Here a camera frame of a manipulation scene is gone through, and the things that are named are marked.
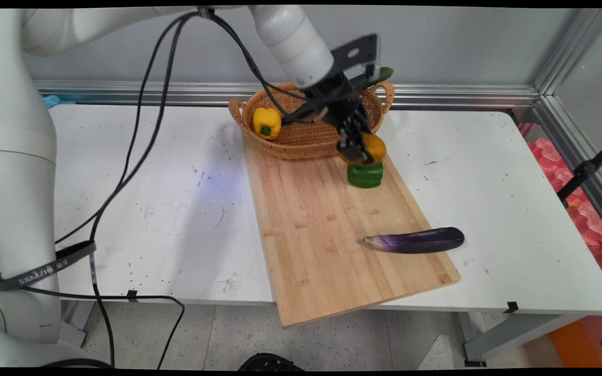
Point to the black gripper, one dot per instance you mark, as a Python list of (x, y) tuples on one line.
[(335, 99)]

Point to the orange bell pepper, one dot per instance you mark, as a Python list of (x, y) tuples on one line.
[(375, 147)]

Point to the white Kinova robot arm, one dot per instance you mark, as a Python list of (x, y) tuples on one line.
[(24, 156)]

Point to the green bell pepper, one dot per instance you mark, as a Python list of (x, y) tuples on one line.
[(366, 175)]

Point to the woven wicker basket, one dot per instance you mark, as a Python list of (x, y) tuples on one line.
[(301, 138)]

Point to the green cucumber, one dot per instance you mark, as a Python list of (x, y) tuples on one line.
[(385, 73)]

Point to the yellow bell pepper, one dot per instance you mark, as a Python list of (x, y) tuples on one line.
[(266, 123)]

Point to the wooden cutting board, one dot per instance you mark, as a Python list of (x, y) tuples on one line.
[(332, 230)]

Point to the purple eggplant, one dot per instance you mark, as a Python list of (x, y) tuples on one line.
[(418, 241)]

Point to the pink plastic packaging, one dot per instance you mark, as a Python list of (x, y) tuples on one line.
[(572, 203)]

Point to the black tripod stand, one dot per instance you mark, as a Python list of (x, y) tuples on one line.
[(586, 169)]

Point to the black round floor object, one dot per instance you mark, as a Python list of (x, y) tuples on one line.
[(269, 362)]

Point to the grey table leg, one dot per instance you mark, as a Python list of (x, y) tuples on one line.
[(520, 334)]

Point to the blue plastic item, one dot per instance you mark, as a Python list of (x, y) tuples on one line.
[(53, 100)]

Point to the aluminium frame rail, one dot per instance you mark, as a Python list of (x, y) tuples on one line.
[(290, 94)]

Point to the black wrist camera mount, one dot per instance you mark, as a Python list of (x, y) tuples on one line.
[(357, 55)]

